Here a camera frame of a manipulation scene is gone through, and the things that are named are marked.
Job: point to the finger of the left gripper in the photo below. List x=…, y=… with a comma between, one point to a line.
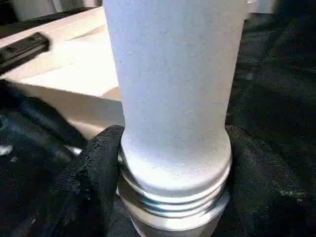
x=22, y=49
x=34, y=123

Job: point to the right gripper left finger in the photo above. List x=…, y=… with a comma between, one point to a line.
x=79, y=192

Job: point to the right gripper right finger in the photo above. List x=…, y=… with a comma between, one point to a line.
x=271, y=192

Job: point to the white plastic table top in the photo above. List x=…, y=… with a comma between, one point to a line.
x=59, y=74

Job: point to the white plastic table leg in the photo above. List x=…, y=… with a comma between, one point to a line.
x=173, y=98

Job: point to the black plastic mat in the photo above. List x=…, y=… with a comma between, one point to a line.
x=276, y=74

